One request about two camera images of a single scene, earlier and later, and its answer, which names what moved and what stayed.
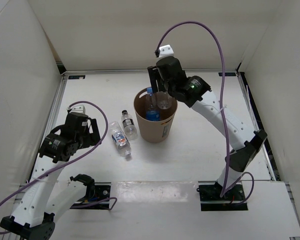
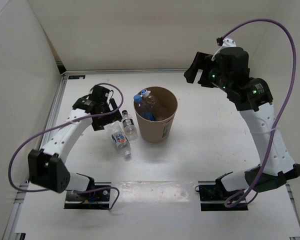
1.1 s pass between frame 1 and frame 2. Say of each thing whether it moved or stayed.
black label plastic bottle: stayed
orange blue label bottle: stayed
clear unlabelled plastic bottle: moved
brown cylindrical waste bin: stayed
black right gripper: moved
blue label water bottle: moved
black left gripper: moved
